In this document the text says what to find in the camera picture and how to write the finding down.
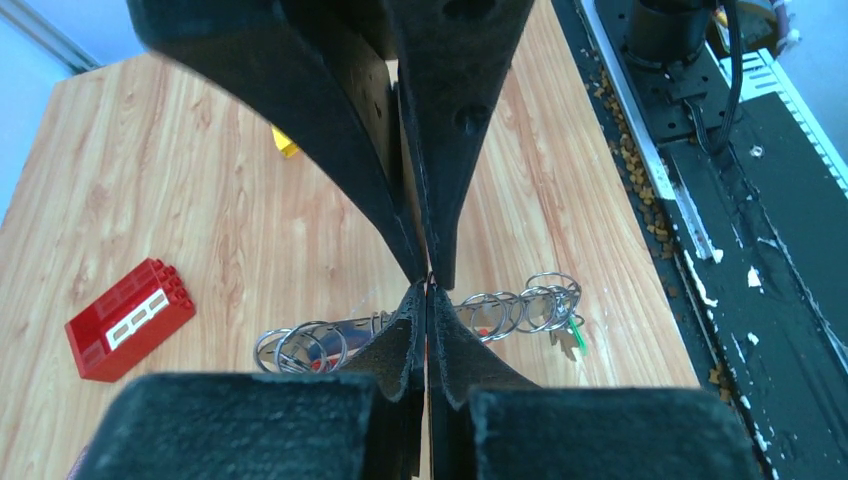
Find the green key tag on holder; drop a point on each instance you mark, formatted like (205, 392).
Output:
(569, 338)

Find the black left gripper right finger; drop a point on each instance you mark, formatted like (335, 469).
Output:
(487, 421)

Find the yellow toy piece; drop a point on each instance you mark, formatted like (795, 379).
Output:
(283, 143)

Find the red toy brick block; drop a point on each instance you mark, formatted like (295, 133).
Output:
(129, 321)

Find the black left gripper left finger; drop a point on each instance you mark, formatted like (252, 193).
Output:
(362, 421)

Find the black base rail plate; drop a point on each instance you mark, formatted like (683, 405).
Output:
(745, 219)

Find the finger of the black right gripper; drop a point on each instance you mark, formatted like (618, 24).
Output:
(453, 60)
(296, 64)

